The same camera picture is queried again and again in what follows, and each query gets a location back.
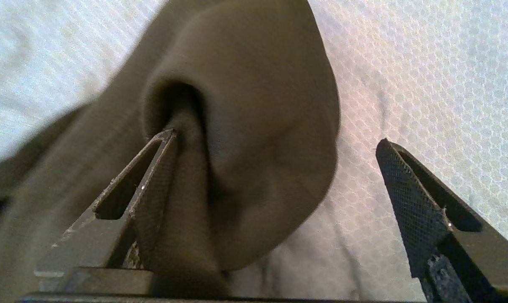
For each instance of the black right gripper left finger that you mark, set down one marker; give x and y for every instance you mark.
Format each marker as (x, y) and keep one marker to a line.
(111, 227)

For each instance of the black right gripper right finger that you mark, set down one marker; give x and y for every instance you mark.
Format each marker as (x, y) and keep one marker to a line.
(443, 235)

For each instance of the black zip hoodie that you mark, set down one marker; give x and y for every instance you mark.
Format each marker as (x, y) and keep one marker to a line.
(216, 147)

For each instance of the blue bed sheet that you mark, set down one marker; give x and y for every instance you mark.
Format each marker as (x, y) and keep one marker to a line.
(426, 84)

